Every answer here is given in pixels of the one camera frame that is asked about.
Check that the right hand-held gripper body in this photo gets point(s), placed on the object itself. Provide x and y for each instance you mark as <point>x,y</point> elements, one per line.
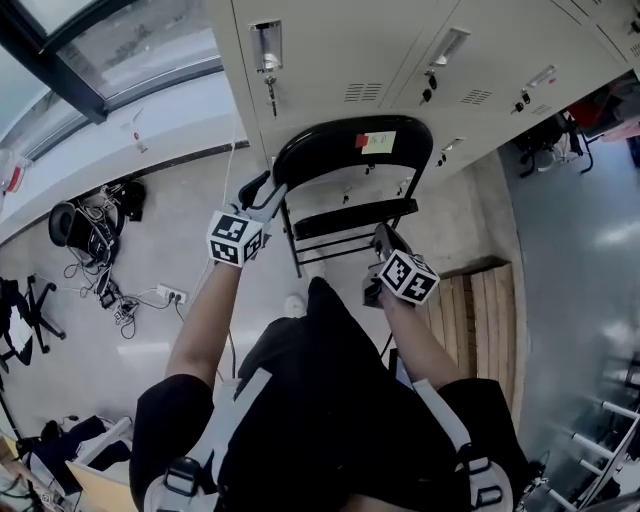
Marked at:
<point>407,277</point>

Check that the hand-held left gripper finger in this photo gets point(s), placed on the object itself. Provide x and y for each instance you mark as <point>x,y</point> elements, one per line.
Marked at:
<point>249,195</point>
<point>272,204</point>

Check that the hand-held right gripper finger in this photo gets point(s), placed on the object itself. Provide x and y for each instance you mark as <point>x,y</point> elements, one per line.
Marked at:
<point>382,245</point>
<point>400,245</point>

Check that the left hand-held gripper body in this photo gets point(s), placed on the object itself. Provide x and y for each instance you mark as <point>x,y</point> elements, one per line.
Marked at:
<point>230,235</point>

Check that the black folding chair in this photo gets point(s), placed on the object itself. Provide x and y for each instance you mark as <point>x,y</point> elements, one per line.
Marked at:
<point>350,145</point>

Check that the person's left forearm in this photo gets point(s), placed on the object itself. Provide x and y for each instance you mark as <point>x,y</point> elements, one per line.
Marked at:
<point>200,325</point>

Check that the person's right forearm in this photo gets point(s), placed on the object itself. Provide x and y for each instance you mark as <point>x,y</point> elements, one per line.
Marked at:
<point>420,340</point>

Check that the black swivel office chair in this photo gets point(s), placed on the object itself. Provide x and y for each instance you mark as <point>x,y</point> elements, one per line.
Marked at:
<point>35,310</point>

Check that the person's right white shoe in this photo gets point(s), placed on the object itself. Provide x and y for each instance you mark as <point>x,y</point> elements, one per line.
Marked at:
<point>315,270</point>

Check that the white power strip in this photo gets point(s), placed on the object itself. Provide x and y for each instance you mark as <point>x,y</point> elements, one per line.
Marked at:
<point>172,294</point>

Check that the wooden slat pallet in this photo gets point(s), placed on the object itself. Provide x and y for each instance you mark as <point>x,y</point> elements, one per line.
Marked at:
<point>485,325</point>

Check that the black bag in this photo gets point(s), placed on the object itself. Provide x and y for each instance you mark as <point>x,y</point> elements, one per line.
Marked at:
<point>134,200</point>

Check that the yellow sticky note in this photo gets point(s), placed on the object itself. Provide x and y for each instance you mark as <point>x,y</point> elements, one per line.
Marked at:
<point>381,142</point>

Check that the red sticky note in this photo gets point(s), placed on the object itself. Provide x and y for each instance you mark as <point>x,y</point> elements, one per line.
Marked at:
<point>360,141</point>

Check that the small white tool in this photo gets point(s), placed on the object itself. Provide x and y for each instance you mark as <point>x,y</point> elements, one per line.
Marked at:
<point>137,132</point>

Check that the white window ledge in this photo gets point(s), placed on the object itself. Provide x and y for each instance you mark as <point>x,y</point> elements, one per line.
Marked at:
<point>125,145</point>

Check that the person's black clothed body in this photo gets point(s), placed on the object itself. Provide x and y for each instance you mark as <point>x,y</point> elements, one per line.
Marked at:
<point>325,400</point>

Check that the white chest harness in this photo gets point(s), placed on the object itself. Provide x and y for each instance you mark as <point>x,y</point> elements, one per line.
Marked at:
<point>247,395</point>

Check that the black round bowl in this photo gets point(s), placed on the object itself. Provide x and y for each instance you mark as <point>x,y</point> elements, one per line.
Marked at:
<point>61,222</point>

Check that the beige metal lockers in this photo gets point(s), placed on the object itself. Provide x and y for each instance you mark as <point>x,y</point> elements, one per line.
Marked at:
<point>350,50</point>

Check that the clothes rack with garments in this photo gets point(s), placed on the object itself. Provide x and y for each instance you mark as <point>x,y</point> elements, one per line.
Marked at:
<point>575,130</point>

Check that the large dark-framed window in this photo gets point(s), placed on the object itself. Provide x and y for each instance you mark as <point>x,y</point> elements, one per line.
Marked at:
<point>75,40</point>

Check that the white metal shelf rack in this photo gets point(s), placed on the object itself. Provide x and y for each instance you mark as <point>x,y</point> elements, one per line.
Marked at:
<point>620,411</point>

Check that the beige wooden table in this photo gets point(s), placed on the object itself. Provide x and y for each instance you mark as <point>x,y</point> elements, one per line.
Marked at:
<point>100,480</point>

